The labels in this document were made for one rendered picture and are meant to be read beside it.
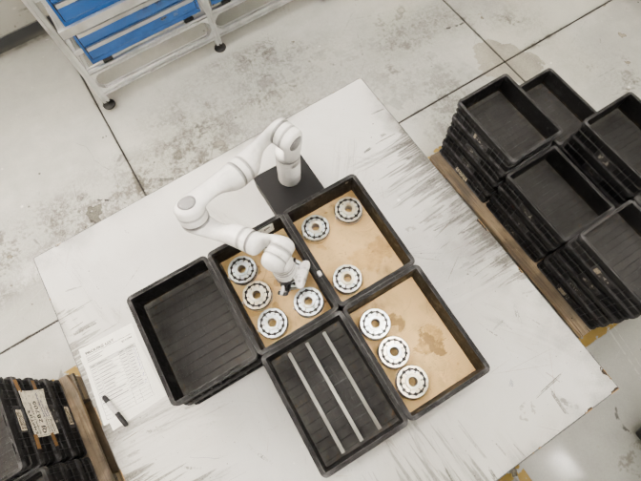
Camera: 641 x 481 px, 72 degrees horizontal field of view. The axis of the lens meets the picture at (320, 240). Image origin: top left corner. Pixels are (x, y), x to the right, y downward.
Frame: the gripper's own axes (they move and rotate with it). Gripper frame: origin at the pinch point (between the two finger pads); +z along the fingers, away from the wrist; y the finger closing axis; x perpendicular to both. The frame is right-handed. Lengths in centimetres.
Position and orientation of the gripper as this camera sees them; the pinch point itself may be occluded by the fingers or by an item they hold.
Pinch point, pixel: (289, 282)
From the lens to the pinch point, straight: 152.6
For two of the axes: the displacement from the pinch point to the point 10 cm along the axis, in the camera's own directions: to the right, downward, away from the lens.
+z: 0.4, 3.4, 9.4
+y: -2.6, 9.1, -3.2
